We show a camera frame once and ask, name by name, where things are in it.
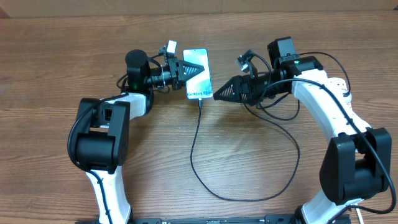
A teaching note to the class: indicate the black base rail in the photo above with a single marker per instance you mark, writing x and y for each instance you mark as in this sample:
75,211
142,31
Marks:
211,220

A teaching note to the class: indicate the white USB charger plug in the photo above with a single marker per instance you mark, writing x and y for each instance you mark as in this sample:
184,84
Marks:
347,97

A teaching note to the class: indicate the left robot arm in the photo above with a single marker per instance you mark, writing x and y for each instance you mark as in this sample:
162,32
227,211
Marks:
98,142

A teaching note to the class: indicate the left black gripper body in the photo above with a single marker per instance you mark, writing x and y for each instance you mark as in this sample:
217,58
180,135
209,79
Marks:
174,73

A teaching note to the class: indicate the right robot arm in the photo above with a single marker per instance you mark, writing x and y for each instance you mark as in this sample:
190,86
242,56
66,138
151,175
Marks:
357,162

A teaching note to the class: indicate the Samsung Galaxy smartphone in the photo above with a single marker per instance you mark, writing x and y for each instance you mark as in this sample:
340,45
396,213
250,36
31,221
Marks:
200,85

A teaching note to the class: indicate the white power strip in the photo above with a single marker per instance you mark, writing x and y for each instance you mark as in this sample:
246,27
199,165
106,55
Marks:
340,90

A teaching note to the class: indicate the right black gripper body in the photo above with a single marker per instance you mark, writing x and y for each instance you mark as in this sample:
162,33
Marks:
257,89

